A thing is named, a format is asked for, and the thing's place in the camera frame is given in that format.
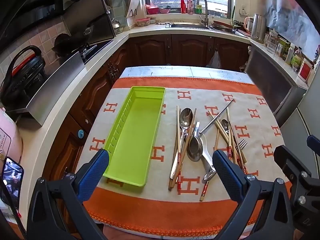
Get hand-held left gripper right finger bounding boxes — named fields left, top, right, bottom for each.
left=212, top=149, right=296, bottom=240

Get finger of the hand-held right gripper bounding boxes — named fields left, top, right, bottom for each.
left=273, top=145, right=313, bottom=188
left=307, top=135, right=320, bottom=151

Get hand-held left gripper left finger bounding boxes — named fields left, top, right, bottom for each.
left=26, top=149, right=110, bottom=240

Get wooden chopstick red patterned end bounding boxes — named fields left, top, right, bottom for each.
left=199, top=129, right=220, bottom=202

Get white ceramic spoon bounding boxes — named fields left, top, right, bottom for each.
left=199, top=133, right=217, bottom=182

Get metal fork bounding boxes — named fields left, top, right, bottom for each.
left=231, top=139, right=248, bottom=161

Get wide handled metal spoon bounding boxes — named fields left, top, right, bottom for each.
left=187, top=121, right=204, bottom=162

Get small spoon wooden handle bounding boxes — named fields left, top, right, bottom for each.
left=221, top=119, right=242, bottom=155

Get small metal spoon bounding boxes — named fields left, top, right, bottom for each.
left=181, top=132, right=190, bottom=155

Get silver metal chopstick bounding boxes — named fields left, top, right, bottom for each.
left=199, top=99, right=235, bottom=134

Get green plastic utensil tray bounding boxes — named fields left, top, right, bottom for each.
left=102, top=86, right=167, bottom=187

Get large metal spoon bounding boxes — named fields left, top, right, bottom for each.
left=170, top=108, right=194, bottom=180

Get grey refrigerator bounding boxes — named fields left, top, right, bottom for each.
left=282, top=62, right=320, bottom=155

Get white kitchen countertop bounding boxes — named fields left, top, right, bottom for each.
left=17, top=20, right=309, bottom=205

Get orange beige printed blanket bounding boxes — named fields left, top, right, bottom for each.
left=75, top=76, right=293, bottom=237

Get red label container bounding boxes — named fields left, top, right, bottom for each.
left=298, top=57, right=313, bottom=83

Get grey metal appliance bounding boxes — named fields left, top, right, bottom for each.
left=246, top=44, right=309, bottom=128

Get black smartphone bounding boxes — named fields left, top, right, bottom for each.
left=0, top=156, right=25, bottom=205

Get clear plastic bottle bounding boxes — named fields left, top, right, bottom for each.
left=291, top=46, right=303, bottom=73

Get stainless steel splash shield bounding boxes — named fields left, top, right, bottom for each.
left=25, top=52, right=86, bottom=127

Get pink kitchen appliance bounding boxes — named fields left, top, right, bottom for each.
left=0, top=107, right=24, bottom=170

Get glass jar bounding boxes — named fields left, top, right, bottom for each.
left=265, top=29, right=279, bottom=53

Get white plastic bag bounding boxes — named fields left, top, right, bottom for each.
left=208, top=50, right=222, bottom=69

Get black red electric cooker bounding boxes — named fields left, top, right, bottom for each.
left=0, top=45, right=47, bottom=105

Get black gas stove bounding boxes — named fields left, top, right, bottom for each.
left=79, top=39, right=113, bottom=65

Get stainless steel kettle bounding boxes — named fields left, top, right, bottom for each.
left=250, top=13, right=267, bottom=43

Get black wok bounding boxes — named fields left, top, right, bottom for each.
left=53, top=33, right=76, bottom=55

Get pink white kettle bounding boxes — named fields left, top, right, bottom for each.
left=243, top=16, right=254, bottom=33

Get brown wooden kitchen cabinets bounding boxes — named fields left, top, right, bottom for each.
left=42, top=33, right=252, bottom=180

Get red pan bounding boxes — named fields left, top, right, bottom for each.
left=212, top=19, right=237, bottom=31

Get small metal teapot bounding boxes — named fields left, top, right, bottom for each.
left=111, top=18, right=123, bottom=34

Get steel sink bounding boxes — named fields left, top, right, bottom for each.
left=165, top=22, right=213, bottom=29

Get dark range hood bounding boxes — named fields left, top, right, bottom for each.
left=62, top=0, right=117, bottom=46

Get pink lidded container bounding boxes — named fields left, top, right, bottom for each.
left=135, top=17, right=151, bottom=27

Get metal faucet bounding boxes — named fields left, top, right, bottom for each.
left=196, top=0, right=209, bottom=27

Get pale cutting board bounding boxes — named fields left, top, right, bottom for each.
left=124, top=0, right=147, bottom=18

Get red basin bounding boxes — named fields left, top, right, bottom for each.
left=146, top=4, right=160, bottom=15

